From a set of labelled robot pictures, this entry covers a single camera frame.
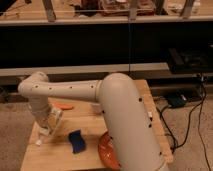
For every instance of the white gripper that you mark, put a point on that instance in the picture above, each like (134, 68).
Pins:
(41, 111)

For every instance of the orange bowl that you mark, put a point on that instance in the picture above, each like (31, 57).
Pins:
(106, 152)

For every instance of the clear plastic bottle white cap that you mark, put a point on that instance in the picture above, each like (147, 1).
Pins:
(51, 124)

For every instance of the blue sponge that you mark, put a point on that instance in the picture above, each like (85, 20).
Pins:
(77, 141)

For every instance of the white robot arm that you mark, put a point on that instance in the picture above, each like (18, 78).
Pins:
(124, 112)

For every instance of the black equipment on shelf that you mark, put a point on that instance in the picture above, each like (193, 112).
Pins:
(190, 61)

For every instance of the long wooden shelf bench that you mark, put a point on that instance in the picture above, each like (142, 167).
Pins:
(99, 36)

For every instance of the orange carrot toy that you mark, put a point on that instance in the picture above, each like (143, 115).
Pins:
(63, 106)

